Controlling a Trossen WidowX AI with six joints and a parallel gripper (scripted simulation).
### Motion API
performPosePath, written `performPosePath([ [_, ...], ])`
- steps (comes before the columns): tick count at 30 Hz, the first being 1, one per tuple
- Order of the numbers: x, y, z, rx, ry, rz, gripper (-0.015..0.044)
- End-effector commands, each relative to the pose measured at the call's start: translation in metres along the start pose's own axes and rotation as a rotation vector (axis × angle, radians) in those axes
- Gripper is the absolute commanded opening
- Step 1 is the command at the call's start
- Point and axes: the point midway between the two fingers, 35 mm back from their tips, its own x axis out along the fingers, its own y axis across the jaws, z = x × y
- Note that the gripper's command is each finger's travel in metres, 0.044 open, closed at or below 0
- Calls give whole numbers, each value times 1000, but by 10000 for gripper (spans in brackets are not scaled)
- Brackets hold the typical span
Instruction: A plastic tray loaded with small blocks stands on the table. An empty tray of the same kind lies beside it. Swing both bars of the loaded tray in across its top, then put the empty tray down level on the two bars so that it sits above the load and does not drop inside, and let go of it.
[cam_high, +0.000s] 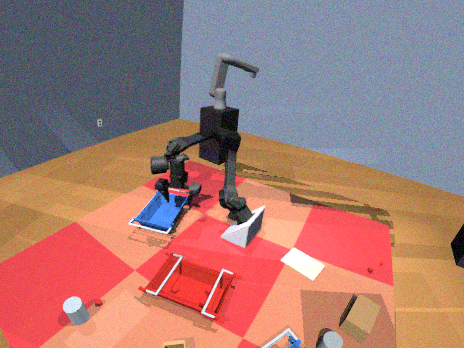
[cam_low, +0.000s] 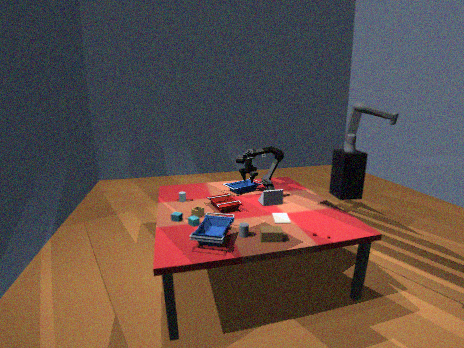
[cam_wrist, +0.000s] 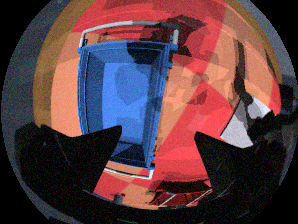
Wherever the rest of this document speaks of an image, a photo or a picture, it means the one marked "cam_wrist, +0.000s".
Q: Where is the red plastic tray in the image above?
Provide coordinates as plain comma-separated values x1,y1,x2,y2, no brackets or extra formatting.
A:
149,183,213,205

